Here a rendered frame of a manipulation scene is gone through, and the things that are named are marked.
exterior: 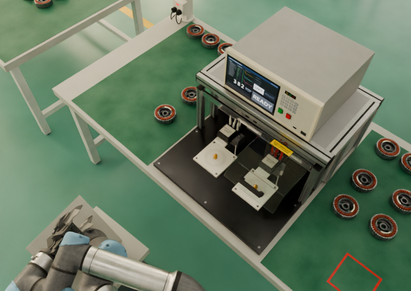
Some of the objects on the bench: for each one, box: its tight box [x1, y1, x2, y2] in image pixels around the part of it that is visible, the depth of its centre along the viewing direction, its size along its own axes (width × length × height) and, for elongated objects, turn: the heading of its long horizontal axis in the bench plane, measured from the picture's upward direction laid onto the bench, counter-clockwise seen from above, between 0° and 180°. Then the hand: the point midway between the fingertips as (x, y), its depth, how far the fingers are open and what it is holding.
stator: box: [331, 194, 359, 220], centre depth 171 cm, size 11×11×4 cm
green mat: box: [71, 21, 227, 166], centre depth 217 cm, size 94×61×1 cm, turn 137°
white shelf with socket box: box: [157, 0, 207, 24], centre depth 225 cm, size 35×37×46 cm
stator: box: [154, 105, 176, 124], centre depth 201 cm, size 11×11×4 cm
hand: (83, 213), depth 136 cm, fingers open, 4 cm apart
